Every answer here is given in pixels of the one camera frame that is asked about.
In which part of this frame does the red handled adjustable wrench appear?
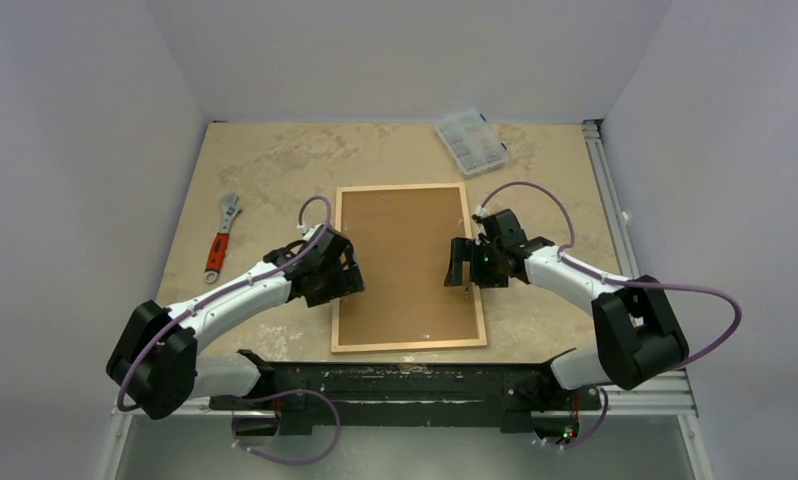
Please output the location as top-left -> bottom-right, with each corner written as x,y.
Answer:
203,192 -> 242,284

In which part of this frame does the clear plastic organizer box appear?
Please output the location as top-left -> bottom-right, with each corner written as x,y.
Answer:
434,109 -> 510,178

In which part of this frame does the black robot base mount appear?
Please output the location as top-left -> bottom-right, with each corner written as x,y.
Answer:
209,362 -> 602,435

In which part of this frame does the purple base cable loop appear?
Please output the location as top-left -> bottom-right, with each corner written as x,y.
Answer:
229,389 -> 342,467

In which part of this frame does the brown hardboard backing board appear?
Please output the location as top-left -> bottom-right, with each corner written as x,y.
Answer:
337,187 -> 483,347

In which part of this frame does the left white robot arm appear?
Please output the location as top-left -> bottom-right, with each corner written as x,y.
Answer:
106,224 -> 365,420

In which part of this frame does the light wooden picture frame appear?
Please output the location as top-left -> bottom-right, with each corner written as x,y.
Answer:
330,182 -> 488,354

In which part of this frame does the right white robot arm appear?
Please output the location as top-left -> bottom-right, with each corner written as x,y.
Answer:
444,209 -> 690,407

